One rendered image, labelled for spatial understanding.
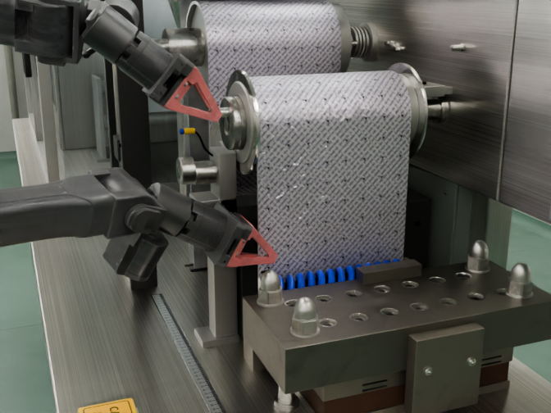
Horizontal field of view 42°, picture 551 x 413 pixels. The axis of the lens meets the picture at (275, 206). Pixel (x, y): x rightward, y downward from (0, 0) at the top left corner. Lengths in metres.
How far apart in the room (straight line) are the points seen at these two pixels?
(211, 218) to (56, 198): 0.22
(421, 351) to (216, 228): 0.31
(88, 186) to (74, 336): 0.40
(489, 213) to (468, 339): 0.46
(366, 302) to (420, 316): 0.08
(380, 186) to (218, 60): 0.34
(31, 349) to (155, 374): 2.12
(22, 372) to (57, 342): 1.82
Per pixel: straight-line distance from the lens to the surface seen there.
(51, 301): 1.34
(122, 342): 1.17
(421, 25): 1.21
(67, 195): 0.84
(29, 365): 3.05
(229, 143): 1.01
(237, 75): 1.02
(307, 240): 1.04
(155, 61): 0.95
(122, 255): 0.94
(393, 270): 1.05
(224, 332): 1.14
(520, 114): 1.02
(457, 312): 0.97
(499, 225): 1.39
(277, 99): 0.98
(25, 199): 0.82
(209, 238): 0.96
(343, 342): 0.88
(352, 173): 1.04
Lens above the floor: 1.44
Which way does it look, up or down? 17 degrees down
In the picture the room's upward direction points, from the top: straight up
